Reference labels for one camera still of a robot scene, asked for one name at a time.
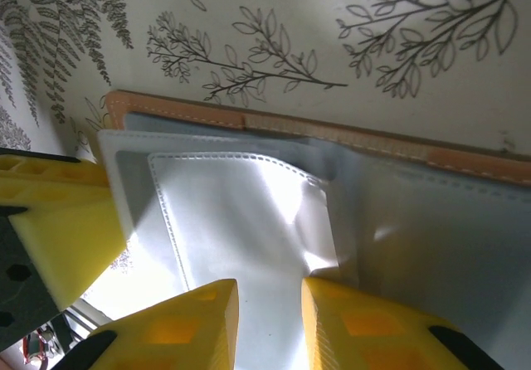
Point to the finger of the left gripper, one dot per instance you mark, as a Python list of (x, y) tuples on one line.
[(62, 171), (74, 241)]

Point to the aluminium rail frame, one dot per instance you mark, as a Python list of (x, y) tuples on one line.
[(87, 318)]

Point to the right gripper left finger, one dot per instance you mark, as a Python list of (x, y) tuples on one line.
[(186, 328)]

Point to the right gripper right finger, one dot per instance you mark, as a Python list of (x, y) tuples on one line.
[(365, 332)]

